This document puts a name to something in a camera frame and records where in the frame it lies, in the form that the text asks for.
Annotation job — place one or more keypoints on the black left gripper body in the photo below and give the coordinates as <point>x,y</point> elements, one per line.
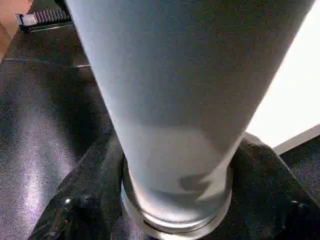
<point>45,19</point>

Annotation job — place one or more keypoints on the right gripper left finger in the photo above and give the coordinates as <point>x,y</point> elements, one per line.
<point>90,195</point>

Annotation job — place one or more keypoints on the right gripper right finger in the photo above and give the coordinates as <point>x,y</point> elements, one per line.
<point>275,200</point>

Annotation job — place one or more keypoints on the white plastic table top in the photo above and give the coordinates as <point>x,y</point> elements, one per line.
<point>295,100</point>

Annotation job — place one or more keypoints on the white plastic table leg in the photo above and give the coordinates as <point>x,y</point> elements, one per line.
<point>185,75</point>

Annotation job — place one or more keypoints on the black work mat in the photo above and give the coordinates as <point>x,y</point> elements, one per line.
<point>40,125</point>

